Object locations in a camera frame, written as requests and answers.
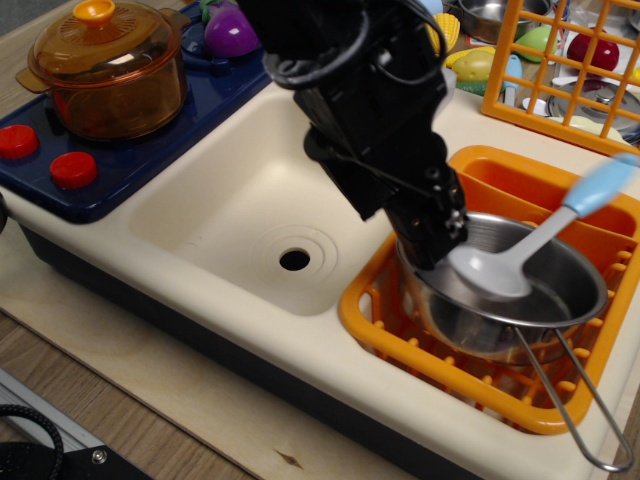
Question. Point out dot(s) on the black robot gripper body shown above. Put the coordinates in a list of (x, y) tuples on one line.
[(367, 76)]

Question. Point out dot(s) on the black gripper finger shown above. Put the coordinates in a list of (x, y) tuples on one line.
[(429, 218), (366, 192)]

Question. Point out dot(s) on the grey spoon with blue handle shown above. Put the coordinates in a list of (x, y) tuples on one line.
[(500, 276)]

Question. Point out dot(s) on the stainless steel pan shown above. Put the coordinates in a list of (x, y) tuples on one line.
[(567, 292)]

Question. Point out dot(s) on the grey toy faucet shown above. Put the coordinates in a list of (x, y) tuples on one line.
[(450, 78)]

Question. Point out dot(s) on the yellow toy corn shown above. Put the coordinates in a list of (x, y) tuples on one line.
[(444, 30)]

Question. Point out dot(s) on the orange plastic dish rack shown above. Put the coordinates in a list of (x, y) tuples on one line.
[(376, 307)]

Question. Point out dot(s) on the yellow green toy potato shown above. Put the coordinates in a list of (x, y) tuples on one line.
[(473, 65)]

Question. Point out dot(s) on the purple toy eggplant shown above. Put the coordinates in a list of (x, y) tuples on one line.
[(227, 31)]

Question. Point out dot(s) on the cream toy kitchen sink unit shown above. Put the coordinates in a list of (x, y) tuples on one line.
[(241, 250)]

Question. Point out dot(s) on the orange plastic grid basket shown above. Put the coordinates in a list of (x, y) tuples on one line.
[(530, 65)]

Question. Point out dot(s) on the steel pot lid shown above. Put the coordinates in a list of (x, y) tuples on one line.
[(603, 93)]

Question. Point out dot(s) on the red toy apple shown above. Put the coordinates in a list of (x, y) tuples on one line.
[(605, 55)]

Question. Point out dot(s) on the amber transparent pot with lid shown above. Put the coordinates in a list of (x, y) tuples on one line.
[(113, 70)]

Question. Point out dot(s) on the dark blue toy stove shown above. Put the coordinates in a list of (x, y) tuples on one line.
[(216, 88)]

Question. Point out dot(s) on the red stove knob right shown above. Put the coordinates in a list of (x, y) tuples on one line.
[(73, 170)]

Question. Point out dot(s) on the red stove knob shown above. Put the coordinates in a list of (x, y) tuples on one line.
[(73, 170), (17, 141)]

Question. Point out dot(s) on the red stove knob left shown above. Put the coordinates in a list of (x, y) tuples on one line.
[(17, 141)]

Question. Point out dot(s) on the black bracket with screw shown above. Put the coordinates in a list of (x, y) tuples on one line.
[(99, 463)]

